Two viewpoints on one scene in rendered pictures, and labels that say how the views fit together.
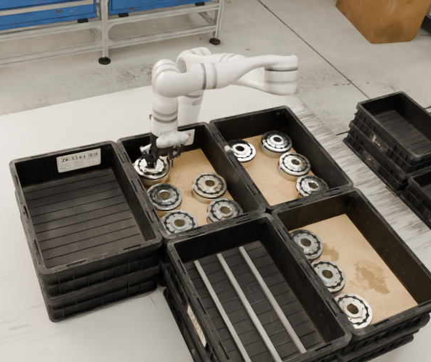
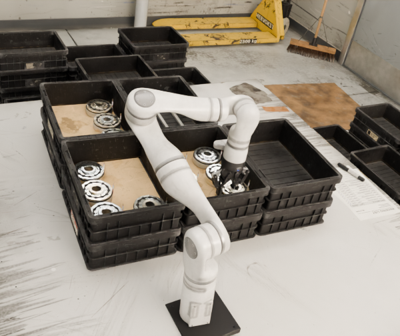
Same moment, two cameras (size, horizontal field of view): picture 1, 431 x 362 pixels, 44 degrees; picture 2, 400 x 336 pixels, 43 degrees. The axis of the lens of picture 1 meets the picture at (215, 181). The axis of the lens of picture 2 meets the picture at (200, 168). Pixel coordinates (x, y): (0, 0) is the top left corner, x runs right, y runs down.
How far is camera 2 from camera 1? 250 cm
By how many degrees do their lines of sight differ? 99
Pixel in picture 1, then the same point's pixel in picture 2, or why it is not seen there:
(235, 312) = (169, 122)
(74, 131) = (319, 311)
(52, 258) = (285, 155)
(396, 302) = (61, 113)
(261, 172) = (129, 197)
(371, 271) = (67, 127)
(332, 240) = not seen: hidden behind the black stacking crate
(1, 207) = (341, 232)
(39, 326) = not seen: hidden behind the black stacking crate
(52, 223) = (295, 174)
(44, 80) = not seen: outside the picture
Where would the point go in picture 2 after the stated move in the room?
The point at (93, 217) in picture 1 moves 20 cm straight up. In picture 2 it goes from (268, 174) to (281, 129)
